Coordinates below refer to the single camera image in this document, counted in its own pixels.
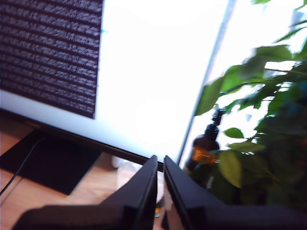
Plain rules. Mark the black Huawei monitor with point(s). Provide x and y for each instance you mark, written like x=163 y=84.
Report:
x=144 y=72

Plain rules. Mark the amber pump bottle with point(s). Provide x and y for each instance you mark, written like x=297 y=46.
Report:
x=206 y=143

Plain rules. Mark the white plastic bag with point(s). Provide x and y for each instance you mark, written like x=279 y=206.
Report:
x=129 y=172

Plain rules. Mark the green leafy plant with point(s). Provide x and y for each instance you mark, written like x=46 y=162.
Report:
x=275 y=143

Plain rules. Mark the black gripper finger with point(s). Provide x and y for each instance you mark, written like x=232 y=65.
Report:
x=144 y=191
x=187 y=191

